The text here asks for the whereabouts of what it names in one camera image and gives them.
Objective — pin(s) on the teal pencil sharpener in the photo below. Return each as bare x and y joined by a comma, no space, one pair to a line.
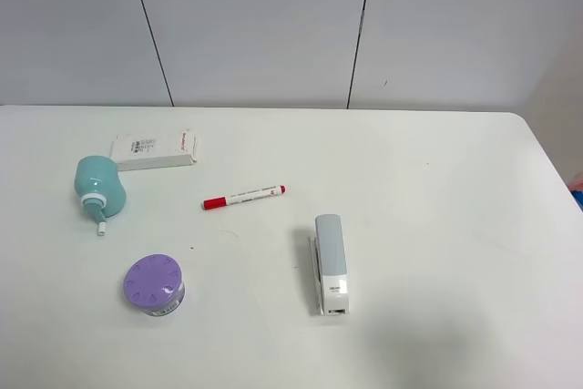
99,189

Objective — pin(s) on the grey white stapler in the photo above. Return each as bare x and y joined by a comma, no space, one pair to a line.
329,266

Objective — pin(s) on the red whiteboard marker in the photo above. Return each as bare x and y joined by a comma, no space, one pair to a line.
257,194

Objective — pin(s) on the white cardboard box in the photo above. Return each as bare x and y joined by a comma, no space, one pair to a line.
154,151

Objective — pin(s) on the purple lidded jar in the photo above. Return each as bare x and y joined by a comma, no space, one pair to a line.
154,285

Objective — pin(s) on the blue object at edge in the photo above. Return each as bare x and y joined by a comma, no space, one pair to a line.
576,189

